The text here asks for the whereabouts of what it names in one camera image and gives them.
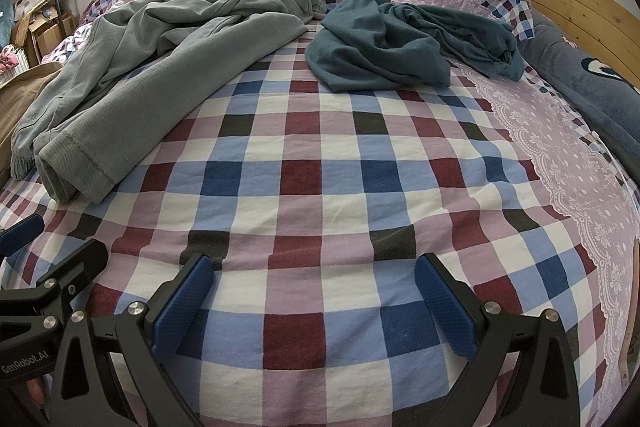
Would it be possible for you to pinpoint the blue grey plush pillow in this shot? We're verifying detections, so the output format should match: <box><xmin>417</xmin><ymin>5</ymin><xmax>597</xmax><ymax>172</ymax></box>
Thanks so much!
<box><xmin>520</xmin><ymin>11</ymin><xmax>640</xmax><ymax>181</ymax></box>

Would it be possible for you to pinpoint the wooden headboard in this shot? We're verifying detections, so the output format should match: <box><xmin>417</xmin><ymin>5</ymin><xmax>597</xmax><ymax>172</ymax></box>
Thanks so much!
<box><xmin>530</xmin><ymin>0</ymin><xmax>640</xmax><ymax>86</ymax></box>

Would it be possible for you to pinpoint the teal blue shirt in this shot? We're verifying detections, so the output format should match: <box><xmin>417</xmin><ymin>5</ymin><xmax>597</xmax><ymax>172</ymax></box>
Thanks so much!
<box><xmin>305</xmin><ymin>0</ymin><xmax>524</xmax><ymax>92</ymax></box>

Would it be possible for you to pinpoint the beige khaki garment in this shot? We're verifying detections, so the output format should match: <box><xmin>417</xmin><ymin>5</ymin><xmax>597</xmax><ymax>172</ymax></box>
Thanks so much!
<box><xmin>0</xmin><ymin>62</ymin><xmax>63</xmax><ymax>184</ymax></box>

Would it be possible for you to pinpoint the plaid checkered bed sheet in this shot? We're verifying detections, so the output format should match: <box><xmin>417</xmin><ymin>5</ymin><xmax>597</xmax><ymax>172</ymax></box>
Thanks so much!
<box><xmin>0</xmin><ymin>20</ymin><xmax>640</xmax><ymax>427</ymax></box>

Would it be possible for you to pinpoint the cardboard boxes pile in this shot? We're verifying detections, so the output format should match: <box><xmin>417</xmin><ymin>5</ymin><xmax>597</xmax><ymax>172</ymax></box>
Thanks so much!
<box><xmin>11</xmin><ymin>0</ymin><xmax>77</xmax><ymax>66</ymax></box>

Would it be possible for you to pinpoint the grey green sweatshirt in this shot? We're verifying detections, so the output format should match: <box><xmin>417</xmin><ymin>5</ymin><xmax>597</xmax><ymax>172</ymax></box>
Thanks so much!
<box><xmin>9</xmin><ymin>0</ymin><xmax>326</xmax><ymax>204</ymax></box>

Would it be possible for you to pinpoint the person left hand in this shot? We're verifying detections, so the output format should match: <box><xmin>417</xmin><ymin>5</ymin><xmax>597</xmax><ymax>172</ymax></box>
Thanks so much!
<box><xmin>26</xmin><ymin>377</ymin><xmax>47</xmax><ymax>409</ymax></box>

